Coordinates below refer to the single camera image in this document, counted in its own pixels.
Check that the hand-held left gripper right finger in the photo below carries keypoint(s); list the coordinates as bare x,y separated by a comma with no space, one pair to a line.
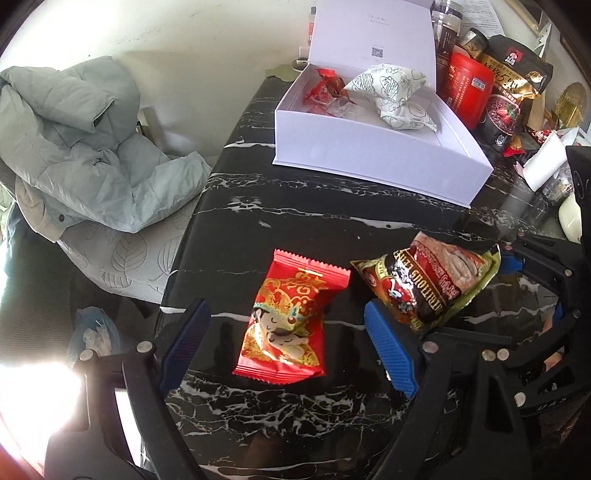
392,350

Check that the brown paper bag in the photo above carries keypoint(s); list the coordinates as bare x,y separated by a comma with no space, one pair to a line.
536,115

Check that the blue plastic bag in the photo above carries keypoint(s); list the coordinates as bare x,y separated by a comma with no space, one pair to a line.
94,332

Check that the small red snack packet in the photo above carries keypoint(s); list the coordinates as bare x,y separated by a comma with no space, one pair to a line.
514,147

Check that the grey-green down jacket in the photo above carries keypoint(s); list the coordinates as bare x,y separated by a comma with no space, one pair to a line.
92,152

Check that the gold strawberry-print bag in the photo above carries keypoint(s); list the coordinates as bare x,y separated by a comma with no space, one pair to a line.
501,115

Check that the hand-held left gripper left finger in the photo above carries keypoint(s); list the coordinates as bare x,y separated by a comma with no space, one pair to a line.
184,341

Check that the grey leaf-pattern chair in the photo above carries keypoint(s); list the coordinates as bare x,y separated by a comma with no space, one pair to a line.
129,258

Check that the red candy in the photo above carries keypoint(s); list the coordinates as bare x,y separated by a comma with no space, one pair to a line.
323,90

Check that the white paper cup stack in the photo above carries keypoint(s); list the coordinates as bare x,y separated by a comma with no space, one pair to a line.
547,161

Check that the red cartoon-figure snack packet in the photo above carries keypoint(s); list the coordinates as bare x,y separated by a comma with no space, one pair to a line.
286,323

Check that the black bag with red logo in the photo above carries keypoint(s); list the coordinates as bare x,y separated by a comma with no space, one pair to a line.
517,53

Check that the white paper sheet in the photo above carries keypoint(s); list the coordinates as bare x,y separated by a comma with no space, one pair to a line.
480,11

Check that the white gift box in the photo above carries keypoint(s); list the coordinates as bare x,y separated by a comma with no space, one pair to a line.
369,157

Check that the white printed snack packet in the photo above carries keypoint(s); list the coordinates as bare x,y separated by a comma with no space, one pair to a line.
374,83
408,115

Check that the gold round ornament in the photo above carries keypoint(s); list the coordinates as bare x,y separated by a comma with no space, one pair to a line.
570,99

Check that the small dark clear-lid jar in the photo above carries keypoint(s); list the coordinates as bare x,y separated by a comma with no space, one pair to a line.
448,11

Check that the green-edged brown snack packet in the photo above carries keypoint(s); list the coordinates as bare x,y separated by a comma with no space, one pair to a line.
429,281

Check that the clear jelly cup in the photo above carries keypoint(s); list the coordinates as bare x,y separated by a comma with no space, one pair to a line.
344,108

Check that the red canister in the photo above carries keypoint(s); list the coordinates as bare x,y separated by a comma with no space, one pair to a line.
466,87

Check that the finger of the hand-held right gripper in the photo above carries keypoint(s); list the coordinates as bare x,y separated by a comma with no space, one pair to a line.
511,265
485,337

